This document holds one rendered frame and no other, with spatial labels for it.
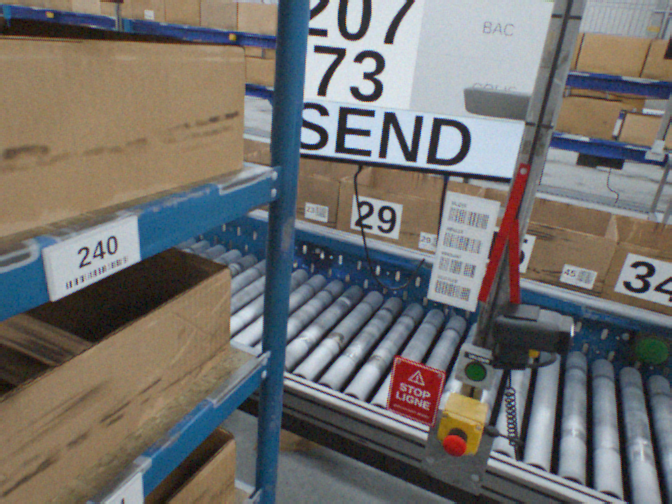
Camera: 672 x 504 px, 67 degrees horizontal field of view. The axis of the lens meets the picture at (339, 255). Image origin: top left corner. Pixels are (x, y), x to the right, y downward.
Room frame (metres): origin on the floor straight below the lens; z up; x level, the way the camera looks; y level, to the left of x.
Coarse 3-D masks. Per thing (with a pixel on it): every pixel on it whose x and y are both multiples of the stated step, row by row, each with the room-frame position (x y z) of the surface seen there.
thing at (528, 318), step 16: (512, 304) 0.74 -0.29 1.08; (496, 320) 0.71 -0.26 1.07; (512, 320) 0.70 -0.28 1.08; (528, 320) 0.69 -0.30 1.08; (544, 320) 0.69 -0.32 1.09; (560, 320) 0.70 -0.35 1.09; (496, 336) 0.70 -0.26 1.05; (512, 336) 0.69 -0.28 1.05; (528, 336) 0.68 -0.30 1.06; (544, 336) 0.68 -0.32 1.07; (560, 336) 0.67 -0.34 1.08; (512, 352) 0.70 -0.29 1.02; (528, 352) 0.70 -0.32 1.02; (560, 352) 0.67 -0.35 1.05; (496, 368) 0.71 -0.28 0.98; (512, 368) 0.70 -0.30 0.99
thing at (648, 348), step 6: (642, 342) 1.12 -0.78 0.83; (648, 342) 1.12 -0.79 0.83; (654, 342) 1.11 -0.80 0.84; (660, 342) 1.11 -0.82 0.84; (636, 348) 1.13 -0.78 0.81; (642, 348) 1.12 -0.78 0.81; (648, 348) 1.11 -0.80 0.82; (654, 348) 1.11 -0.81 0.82; (660, 348) 1.10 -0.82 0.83; (666, 348) 1.10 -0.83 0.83; (642, 354) 1.12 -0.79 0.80; (648, 354) 1.11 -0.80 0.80; (654, 354) 1.11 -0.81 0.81; (660, 354) 1.10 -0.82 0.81; (666, 354) 1.10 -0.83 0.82; (642, 360) 1.12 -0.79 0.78; (648, 360) 1.11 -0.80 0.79; (654, 360) 1.10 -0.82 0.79; (660, 360) 1.10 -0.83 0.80
